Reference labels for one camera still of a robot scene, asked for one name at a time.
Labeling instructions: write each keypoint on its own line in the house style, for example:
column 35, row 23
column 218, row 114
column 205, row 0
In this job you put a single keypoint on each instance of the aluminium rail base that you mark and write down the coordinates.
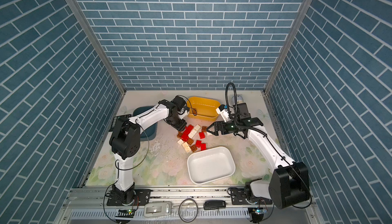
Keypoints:
column 89, row 204

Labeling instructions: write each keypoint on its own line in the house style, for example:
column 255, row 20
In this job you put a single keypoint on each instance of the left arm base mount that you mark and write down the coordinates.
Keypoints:
column 131, row 197

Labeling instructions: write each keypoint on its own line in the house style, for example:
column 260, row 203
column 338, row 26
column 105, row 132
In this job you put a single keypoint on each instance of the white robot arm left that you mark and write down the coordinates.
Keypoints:
column 125, row 137

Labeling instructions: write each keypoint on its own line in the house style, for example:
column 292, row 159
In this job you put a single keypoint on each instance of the white plastic bin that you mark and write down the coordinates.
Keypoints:
column 210, row 165

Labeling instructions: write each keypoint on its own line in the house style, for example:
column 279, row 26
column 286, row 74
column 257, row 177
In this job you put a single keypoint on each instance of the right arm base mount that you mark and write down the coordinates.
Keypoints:
column 243, row 196

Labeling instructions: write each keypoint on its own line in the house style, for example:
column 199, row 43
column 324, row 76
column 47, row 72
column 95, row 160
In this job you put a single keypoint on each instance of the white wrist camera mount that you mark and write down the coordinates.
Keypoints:
column 223, row 112

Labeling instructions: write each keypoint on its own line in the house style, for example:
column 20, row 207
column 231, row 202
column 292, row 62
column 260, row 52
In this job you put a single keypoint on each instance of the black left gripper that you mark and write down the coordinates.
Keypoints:
column 180, row 126

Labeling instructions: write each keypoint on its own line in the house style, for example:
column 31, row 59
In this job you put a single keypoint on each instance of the cream lego brick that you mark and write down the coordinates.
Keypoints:
column 186, row 147

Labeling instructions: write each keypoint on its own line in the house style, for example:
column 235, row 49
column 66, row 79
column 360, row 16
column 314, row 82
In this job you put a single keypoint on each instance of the red lego brick lowest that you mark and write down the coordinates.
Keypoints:
column 203, row 146

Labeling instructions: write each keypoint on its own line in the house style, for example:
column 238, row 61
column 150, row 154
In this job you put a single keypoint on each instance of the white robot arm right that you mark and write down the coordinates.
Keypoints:
column 289, row 184

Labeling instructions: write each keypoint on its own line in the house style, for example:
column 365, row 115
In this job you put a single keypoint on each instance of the grey plastic box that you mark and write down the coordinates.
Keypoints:
column 157, row 209

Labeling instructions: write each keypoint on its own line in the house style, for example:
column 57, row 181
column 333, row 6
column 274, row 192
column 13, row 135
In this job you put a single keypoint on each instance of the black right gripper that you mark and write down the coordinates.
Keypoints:
column 222, row 123

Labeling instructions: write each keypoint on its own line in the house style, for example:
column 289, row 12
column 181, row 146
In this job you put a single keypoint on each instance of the black key fob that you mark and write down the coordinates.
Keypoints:
column 214, row 204

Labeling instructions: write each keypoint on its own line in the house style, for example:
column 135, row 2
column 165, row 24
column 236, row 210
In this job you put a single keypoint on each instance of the dark teal plastic bin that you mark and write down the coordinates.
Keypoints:
column 149, row 130

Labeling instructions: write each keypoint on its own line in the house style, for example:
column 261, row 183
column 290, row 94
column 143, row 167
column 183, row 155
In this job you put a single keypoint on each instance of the black calculator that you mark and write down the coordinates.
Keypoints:
column 116, row 118

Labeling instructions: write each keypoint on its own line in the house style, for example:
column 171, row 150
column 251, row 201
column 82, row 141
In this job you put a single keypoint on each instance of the yellow plastic bin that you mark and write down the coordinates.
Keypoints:
column 203, row 108

